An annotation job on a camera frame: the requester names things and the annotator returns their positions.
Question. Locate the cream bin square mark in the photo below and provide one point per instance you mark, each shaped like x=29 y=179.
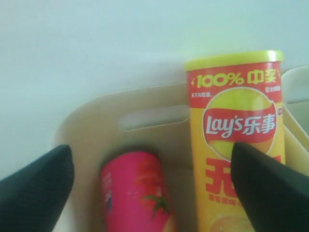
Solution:
x=295 y=85

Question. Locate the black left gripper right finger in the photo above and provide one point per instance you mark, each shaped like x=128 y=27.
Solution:
x=274 y=196

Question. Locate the pink chips can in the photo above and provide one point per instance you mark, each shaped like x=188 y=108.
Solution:
x=135 y=197

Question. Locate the cream bin triangle mark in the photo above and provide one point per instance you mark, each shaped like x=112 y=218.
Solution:
x=156 y=120

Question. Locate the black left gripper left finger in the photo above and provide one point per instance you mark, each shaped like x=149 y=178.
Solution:
x=32 y=199

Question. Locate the yellow chips can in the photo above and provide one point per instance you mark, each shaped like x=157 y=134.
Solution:
x=232 y=98

